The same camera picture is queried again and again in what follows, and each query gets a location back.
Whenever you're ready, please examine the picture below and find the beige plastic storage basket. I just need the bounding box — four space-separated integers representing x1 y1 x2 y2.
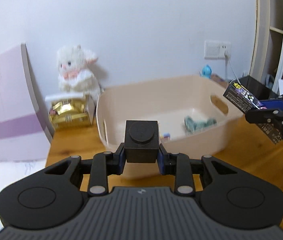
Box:
96 75 243 159

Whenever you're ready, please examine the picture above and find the white plush lamb toy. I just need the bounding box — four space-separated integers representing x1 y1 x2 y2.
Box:
57 45 102 103

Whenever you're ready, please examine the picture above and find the wooden wardrobe frame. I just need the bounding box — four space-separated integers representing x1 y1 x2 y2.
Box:
249 0 283 93

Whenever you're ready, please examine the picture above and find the white wall switch socket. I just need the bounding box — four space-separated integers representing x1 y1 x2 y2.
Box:
204 40 231 60

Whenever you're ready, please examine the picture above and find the black box beside table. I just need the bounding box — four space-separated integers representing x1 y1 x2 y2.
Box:
239 76 278 100

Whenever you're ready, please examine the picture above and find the gold snack bag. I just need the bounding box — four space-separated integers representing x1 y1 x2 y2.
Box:
49 99 93 130

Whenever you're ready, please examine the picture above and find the green checkered cloth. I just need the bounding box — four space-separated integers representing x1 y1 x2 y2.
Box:
184 116 217 135

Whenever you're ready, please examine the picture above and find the black square box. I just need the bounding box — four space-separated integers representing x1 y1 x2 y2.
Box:
124 120 159 163

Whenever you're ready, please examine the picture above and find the blue bird figurine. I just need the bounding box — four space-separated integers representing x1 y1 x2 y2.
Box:
201 65 212 79

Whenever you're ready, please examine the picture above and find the white open cardboard box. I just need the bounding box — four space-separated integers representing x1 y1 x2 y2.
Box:
45 92 95 125

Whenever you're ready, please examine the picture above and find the white plug and cable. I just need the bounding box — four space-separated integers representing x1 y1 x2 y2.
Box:
223 50 241 82

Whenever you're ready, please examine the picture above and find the black printed sachet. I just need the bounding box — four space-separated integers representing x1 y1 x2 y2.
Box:
223 80 281 144

